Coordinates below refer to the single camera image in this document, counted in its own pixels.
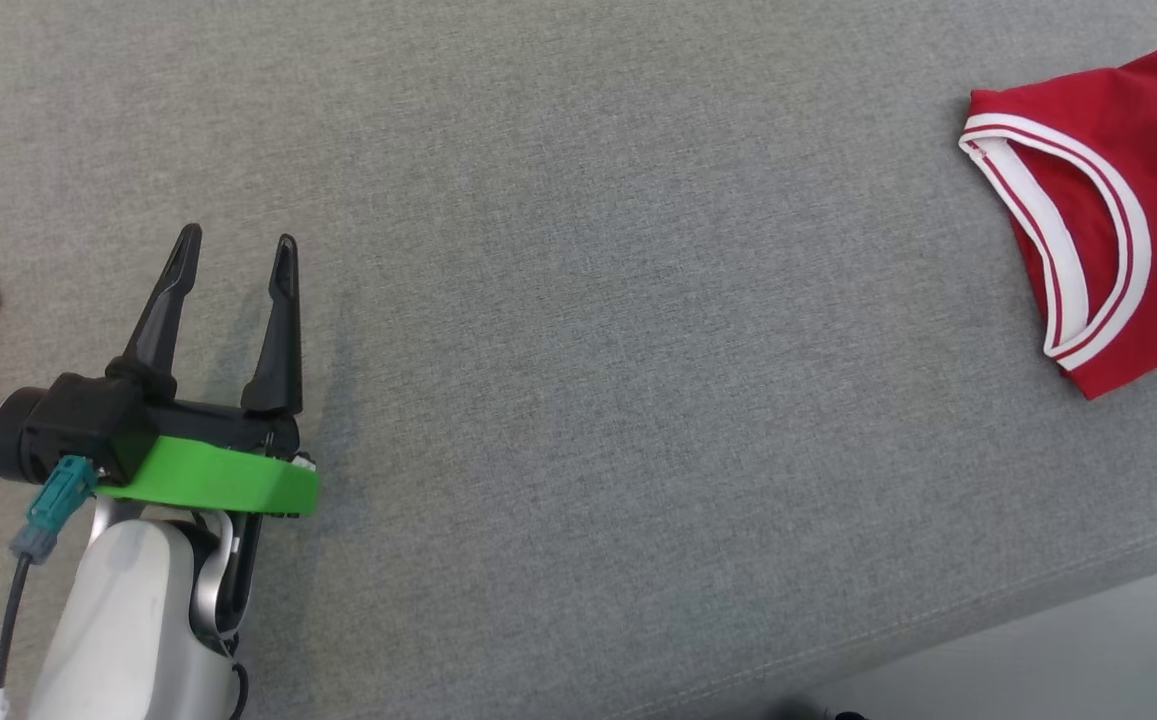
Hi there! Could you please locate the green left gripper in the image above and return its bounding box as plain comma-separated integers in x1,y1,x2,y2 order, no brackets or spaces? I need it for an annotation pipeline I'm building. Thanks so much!
98,223,321,518

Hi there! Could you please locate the black cable with teal plug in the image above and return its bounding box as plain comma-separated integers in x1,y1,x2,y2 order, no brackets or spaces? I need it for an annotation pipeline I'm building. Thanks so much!
0,455,99,693

